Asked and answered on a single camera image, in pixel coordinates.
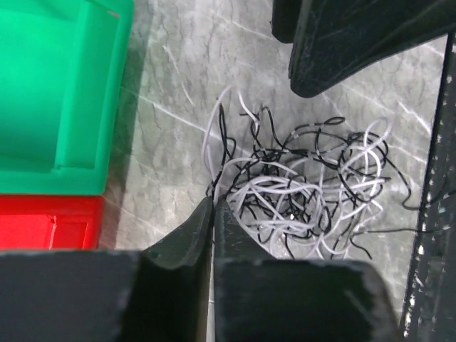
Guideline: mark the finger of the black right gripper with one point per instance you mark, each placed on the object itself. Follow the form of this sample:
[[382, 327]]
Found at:
[[336, 39], [285, 15]]

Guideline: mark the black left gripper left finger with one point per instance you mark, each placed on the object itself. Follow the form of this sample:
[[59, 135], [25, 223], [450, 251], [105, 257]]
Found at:
[[157, 294]]

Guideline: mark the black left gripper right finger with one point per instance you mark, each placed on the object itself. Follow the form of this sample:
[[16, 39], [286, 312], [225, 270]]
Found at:
[[260, 298]]

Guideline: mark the right green plastic bin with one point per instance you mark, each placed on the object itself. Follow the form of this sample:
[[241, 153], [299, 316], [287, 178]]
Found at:
[[62, 63]]

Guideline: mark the red plastic bin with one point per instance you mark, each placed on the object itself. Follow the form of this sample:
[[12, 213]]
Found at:
[[51, 221]]

